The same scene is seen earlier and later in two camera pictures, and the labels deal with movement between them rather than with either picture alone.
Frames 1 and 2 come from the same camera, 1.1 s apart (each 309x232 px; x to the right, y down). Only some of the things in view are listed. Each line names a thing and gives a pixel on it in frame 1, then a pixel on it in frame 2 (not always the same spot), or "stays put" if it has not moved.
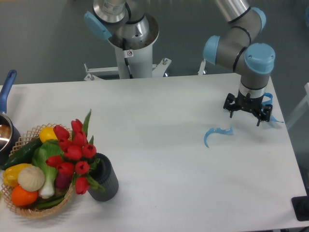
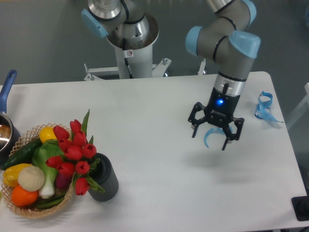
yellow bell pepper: (10, 174) stays put
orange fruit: (22, 197) stays put
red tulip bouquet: (77, 158) stays put
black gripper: (253, 104) to (220, 110)
